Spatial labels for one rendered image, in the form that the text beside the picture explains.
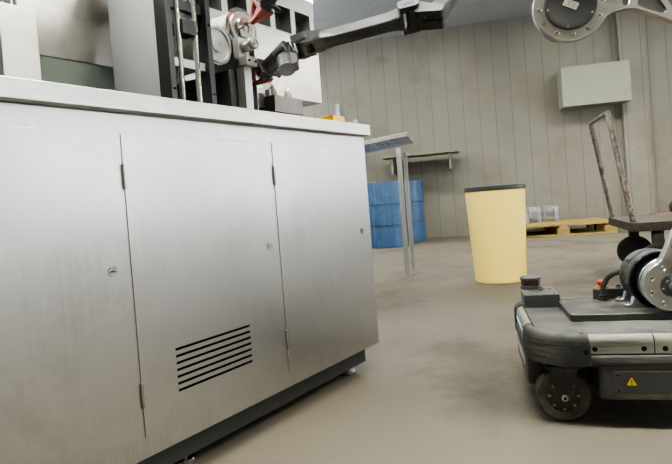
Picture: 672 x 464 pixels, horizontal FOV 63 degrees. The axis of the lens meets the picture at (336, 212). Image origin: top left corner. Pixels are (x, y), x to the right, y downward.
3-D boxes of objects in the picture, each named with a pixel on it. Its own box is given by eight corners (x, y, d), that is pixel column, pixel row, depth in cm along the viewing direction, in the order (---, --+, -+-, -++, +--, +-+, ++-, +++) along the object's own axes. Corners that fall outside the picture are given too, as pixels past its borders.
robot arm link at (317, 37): (420, 22, 188) (416, -6, 179) (423, 33, 184) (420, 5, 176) (300, 53, 194) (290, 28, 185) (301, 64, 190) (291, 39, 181)
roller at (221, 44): (206, 59, 175) (202, 21, 175) (155, 75, 190) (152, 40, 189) (233, 65, 185) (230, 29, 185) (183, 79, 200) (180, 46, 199)
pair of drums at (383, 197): (428, 238, 790) (424, 179, 788) (422, 246, 674) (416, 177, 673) (380, 241, 806) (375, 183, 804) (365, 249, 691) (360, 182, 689)
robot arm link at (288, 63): (311, 50, 192) (304, 30, 185) (317, 71, 185) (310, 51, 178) (279, 61, 193) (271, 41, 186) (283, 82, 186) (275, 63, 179)
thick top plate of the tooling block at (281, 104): (275, 111, 196) (274, 94, 196) (200, 126, 219) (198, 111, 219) (303, 115, 209) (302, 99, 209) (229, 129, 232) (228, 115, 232)
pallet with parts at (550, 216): (601, 228, 737) (599, 201, 736) (619, 233, 650) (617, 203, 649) (503, 234, 766) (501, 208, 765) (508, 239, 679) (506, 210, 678)
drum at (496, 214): (537, 275, 388) (531, 183, 387) (525, 285, 353) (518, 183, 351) (479, 275, 409) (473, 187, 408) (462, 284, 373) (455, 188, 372)
